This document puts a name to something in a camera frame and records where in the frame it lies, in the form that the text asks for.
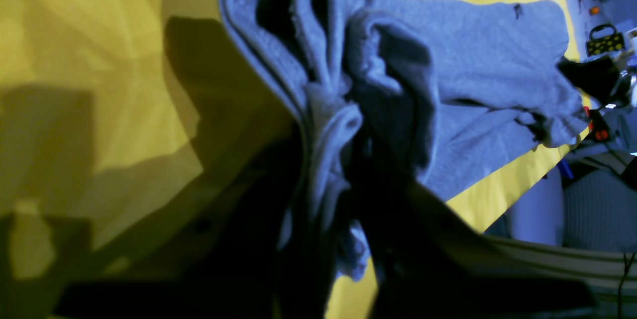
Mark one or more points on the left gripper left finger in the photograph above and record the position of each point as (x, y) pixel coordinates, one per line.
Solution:
(219, 266)

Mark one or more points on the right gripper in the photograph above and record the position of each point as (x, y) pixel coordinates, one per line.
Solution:
(609, 81)

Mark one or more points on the yellow table cloth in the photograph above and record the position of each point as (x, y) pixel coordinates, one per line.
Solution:
(120, 121)

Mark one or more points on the grey t-shirt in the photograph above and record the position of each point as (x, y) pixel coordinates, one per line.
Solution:
(446, 90)

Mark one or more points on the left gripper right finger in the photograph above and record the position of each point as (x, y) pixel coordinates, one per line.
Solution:
(430, 265)

